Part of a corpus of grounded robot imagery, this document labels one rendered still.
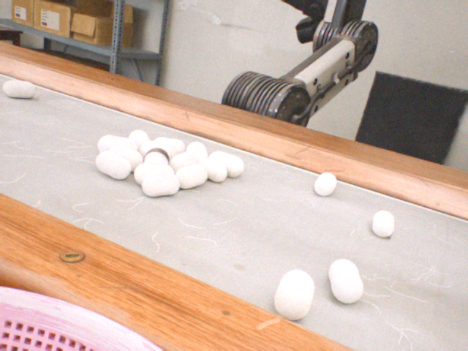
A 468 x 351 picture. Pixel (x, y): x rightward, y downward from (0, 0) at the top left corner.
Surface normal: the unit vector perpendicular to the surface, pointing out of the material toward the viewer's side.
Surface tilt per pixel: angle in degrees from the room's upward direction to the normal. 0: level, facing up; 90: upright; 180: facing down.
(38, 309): 75
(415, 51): 91
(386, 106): 86
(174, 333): 1
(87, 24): 80
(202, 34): 90
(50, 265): 0
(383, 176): 45
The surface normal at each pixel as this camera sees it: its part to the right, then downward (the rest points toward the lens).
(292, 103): 0.74, 0.36
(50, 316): -0.13, 0.06
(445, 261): 0.18, -0.92
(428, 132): -0.50, 0.15
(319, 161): -0.18, -0.48
